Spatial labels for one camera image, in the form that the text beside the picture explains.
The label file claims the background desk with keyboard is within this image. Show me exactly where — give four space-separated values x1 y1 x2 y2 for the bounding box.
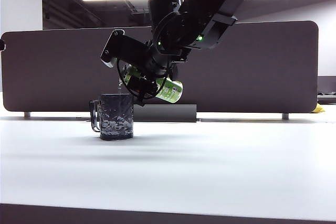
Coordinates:
317 91 336 105

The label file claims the dark background partition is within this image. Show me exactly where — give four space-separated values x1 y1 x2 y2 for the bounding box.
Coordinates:
317 76 336 94

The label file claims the dark grey desk divider panel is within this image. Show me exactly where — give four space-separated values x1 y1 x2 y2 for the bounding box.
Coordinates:
1 20 319 113

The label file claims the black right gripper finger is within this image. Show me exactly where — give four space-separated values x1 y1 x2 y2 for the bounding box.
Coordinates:
128 76 158 106

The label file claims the yellow object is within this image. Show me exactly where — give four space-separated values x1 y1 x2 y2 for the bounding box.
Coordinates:
312 103 326 114

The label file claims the green energy drink can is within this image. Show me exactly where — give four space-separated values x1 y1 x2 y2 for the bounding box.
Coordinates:
123 66 184 103

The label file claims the silver wrist camera black mount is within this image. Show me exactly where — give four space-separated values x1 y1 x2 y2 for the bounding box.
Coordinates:
100 29 150 69

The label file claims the dark textured glass mug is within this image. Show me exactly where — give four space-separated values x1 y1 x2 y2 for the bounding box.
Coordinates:
89 93 134 141

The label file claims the black camera cable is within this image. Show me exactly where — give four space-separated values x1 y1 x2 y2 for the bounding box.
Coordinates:
117 57 158 101

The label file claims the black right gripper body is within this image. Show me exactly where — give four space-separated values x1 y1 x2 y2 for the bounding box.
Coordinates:
143 40 188 79

